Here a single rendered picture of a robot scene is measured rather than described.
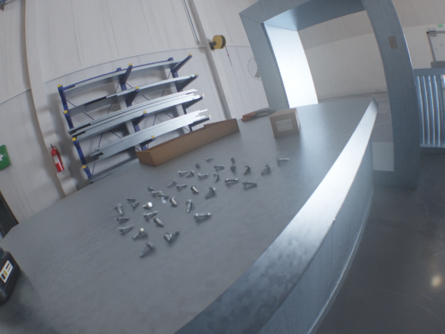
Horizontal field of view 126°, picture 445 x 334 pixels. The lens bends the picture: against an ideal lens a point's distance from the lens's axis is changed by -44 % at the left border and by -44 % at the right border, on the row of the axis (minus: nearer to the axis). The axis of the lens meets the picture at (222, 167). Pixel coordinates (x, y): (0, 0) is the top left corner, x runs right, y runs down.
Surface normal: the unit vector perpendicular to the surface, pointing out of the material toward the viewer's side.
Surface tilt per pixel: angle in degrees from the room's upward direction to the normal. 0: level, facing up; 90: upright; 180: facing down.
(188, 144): 90
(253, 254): 0
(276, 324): 90
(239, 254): 0
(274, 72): 90
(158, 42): 90
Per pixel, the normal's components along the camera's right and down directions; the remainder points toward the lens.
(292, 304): 0.66, 0.02
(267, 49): -0.73, 0.40
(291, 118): -0.38, 0.38
